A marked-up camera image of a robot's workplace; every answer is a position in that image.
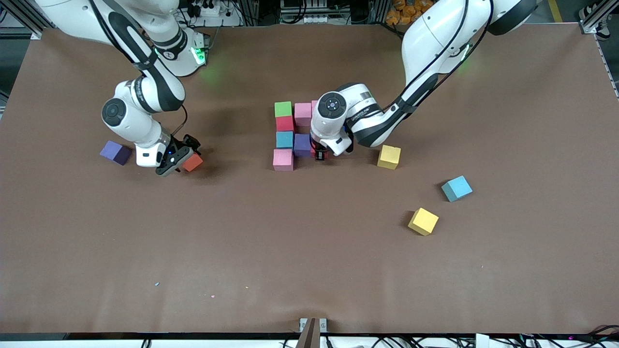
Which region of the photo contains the orange foam cube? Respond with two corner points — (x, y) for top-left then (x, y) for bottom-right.
(182, 153), (204, 173)

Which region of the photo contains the purple foam cube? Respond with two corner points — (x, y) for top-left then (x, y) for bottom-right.
(294, 133), (312, 158)
(100, 140), (132, 166)

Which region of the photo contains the yellow foam cube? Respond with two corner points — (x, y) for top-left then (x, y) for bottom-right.
(408, 207), (440, 236)
(377, 145), (402, 170)

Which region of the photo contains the brown table cover sheet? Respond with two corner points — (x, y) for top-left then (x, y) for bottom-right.
(0, 23), (619, 334)

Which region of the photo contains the pile of orange objects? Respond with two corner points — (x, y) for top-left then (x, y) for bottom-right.
(385, 0), (433, 25)

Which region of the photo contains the metal table edge bracket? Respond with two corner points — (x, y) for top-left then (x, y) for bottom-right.
(299, 318), (328, 348)

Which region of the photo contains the aluminium frame profile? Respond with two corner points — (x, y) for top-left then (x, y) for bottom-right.
(579, 0), (619, 35)
(0, 0), (43, 40)

